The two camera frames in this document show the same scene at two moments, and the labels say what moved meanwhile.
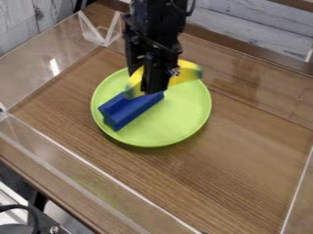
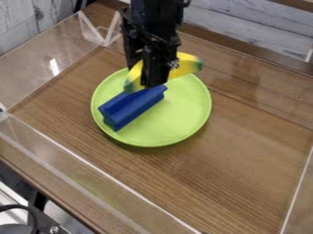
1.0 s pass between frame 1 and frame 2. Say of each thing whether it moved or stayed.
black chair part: stayed
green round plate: stayed
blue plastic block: stayed
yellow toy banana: moved
